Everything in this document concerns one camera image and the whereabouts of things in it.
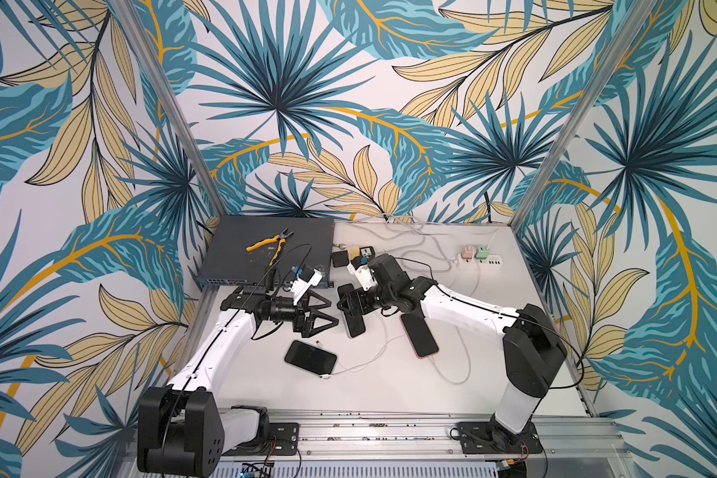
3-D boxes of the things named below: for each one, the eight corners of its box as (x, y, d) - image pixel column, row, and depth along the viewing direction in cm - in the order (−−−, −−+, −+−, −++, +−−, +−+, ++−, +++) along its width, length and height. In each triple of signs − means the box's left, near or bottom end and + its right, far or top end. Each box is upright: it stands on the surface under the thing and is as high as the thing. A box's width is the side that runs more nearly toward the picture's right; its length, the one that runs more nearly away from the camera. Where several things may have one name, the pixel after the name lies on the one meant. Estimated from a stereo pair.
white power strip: (458, 269, 109) (461, 263, 106) (456, 259, 112) (458, 253, 109) (501, 269, 109) (504, 264, 107) (497, 259, 112) (500, 254, 110)
